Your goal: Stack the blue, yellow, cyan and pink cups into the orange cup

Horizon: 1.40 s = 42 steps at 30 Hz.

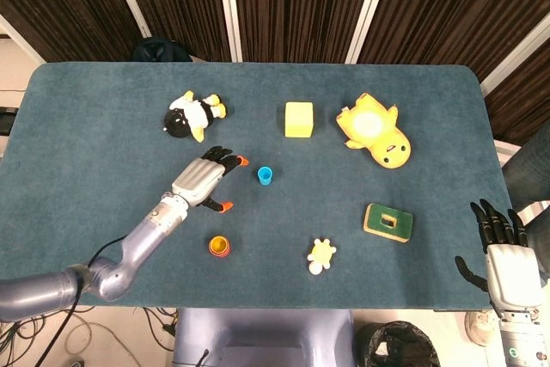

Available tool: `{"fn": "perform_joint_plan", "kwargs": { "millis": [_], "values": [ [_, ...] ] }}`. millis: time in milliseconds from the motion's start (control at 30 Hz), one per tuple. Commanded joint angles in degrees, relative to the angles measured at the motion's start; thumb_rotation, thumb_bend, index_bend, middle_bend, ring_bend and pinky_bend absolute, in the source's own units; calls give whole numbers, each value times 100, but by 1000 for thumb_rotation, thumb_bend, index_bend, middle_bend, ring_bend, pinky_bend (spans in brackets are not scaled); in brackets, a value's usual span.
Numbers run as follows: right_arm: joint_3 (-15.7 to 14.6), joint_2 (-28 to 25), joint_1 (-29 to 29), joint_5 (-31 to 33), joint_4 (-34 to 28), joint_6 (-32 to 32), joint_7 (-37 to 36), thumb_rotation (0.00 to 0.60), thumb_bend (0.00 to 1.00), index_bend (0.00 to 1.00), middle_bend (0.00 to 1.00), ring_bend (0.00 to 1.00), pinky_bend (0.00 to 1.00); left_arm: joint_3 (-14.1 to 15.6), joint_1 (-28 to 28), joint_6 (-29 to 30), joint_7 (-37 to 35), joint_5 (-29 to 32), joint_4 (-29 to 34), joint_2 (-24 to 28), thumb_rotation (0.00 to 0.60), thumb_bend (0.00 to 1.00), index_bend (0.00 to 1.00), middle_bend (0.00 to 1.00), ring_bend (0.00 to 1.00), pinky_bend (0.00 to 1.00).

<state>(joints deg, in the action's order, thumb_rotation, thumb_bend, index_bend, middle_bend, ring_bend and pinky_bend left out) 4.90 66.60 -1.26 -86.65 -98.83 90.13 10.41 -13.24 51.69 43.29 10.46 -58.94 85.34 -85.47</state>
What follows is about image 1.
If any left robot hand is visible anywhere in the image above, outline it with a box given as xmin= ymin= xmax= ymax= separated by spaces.
xmin=170 ymin=145 xmax=250 ymax=216

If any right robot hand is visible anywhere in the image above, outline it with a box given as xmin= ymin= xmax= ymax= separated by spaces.
xmin=455 ymin=198 xmax=546 ymax=312

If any black white penguin plush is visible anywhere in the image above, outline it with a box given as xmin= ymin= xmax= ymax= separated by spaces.
xmin=162 ymin=90 xmax=229 ymax=144

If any white sneaker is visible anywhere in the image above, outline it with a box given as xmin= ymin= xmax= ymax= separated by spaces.
xmin=463 ymin=309 xmax=496 ymax=347

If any orange plastic cup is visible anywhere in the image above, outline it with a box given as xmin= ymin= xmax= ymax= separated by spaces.
xmin=208 ymin=235 xmax=231 ymax=258

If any teal table cloth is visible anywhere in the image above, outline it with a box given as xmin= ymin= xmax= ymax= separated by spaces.
xmin=0 ymin=61 xmax=515 ymax=310

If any person leg in jeans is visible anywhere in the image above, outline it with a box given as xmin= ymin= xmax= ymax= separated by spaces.
xmin=501 ymin=119 xmax=550 ymax=213

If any yellow foam cube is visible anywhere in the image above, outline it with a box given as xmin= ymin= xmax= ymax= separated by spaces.
xmin=284 ymin=101 xmax=315 ymax=139

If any black chair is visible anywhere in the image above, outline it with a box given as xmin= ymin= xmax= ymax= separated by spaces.
xmin=131 ymin=36 xmax=193 ymax=64

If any black trash bin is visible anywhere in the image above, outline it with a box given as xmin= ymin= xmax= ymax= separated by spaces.
xmin=355 ymin=320 xmax=440 ymax=367

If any small yellow turtle toy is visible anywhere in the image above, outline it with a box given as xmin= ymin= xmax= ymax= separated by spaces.
xmin=306 ymin=238 xmax=338 ymax=276

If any green wooden block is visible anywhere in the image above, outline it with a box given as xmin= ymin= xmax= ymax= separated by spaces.
xmin=363 ymin=202 xmax=414 ymax=244

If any yellow duck plush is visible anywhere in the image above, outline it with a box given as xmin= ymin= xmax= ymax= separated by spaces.
xmin=335 ymin=92 xmax=413 ymax=169

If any black floor device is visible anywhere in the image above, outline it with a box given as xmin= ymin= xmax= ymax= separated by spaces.
xmin=0 ymin=107 xmax=18 ymax=136

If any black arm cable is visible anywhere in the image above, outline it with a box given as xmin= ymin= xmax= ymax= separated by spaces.
xmin=37 ymin=234 xmax=131 ymax=367

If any black floor cable bundle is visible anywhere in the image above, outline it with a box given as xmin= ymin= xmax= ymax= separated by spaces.
xmin=144 ymin=307 xmax=178 ymax=338

